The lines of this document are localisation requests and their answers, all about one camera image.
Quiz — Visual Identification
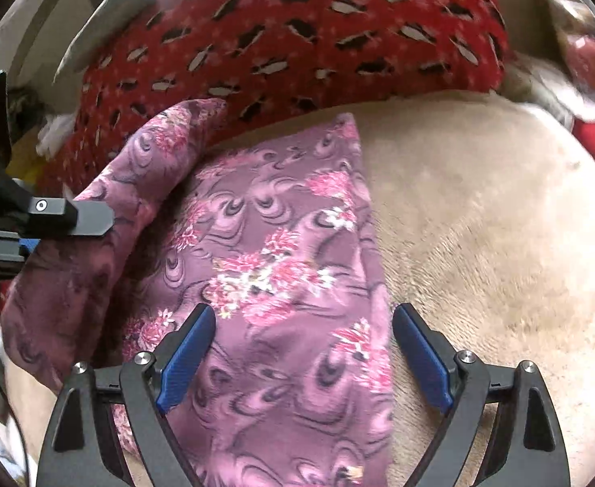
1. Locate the purple floral garment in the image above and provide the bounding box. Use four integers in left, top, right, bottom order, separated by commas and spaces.
0, 97, 397, 487

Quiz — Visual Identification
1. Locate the clear bag with doll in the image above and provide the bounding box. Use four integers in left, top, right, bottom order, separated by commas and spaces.
546, 0, 595, 123

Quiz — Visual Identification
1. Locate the grey pillow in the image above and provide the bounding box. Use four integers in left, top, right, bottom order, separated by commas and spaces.
54, 0, 176, 84

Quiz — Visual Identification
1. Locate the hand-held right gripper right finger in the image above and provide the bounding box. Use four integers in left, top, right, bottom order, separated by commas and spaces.
393, 302, 569, 487

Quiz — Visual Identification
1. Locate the white plastic bag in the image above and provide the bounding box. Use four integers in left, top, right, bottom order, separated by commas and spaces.
36, 114, 77, 155

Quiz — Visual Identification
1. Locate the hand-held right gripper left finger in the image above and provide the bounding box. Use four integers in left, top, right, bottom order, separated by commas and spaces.
36, 303, 218, 487

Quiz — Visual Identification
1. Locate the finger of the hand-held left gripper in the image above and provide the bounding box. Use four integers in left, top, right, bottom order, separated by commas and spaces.
0, 172, 116, 238
0, 230, 39, 261

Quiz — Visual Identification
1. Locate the red patterned blanket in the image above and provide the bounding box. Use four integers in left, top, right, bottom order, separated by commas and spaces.
39, 0, 511, 198

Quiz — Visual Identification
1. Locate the beige fleece blanket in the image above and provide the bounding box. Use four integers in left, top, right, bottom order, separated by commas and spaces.
3, 94, 595, 487

